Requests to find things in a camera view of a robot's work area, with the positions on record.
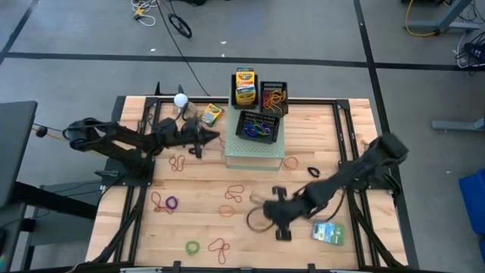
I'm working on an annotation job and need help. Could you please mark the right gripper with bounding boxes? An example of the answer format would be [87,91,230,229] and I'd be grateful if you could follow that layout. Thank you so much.
[263,186,315,240]

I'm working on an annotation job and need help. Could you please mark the dark grey desk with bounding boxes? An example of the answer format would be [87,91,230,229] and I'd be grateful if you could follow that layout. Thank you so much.
[0,100,39,208]

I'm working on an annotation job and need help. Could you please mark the white light bulb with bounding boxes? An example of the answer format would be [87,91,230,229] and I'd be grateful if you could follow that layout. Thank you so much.
[173,93,198,121]

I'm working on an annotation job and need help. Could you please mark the grey metal floor bar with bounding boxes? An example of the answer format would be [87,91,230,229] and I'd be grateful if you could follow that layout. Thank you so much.
[431,119,485,133]

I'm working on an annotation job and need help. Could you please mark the yellow rubber band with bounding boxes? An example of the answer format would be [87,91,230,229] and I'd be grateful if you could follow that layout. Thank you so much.
[246,206,275,234]
[263,96,281,114]

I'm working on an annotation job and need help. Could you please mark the white floor cable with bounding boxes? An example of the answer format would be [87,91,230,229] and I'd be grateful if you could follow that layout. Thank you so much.
[130,0,158,27]

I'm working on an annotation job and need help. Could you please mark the green card pack right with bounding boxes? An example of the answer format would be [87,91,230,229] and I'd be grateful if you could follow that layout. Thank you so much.
[311,219,346,246]

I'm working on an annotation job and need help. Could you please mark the grey metal table leg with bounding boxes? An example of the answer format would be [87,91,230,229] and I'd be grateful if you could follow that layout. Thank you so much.
[407,0,485,33]

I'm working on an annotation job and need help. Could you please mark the black slotted plastic basket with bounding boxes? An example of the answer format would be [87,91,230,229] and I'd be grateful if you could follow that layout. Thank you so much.
[230,74,261,111]
[259,80,289,118]
[234,109,281,145]

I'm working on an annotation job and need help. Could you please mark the black cable bundle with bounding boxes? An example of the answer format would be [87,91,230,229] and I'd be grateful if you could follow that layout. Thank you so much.
[454,30,485,77]

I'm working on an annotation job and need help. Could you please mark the long black floor cable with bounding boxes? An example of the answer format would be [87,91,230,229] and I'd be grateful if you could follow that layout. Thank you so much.
[155,0,211,98]

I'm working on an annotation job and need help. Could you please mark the blue plastic bin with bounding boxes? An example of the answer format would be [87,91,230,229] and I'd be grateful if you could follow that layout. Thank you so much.
[458,169,485,262]

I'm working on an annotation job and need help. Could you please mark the black coiled floor cable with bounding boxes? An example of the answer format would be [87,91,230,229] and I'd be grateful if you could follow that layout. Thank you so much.
[167,13,193,39]

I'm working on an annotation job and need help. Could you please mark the sage green perforated metal shelf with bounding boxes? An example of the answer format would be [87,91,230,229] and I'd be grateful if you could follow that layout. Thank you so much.
[224,104,286,171]

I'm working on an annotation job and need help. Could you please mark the yellow floor cable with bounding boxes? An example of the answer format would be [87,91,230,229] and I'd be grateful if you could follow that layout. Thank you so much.
[404,0,443,38]

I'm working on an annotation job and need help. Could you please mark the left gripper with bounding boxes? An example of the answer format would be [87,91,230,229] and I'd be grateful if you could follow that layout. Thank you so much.
[162,118,221,158]

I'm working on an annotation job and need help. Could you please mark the yellow floor cord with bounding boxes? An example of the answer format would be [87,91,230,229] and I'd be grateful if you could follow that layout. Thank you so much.
[32,127,77,147]

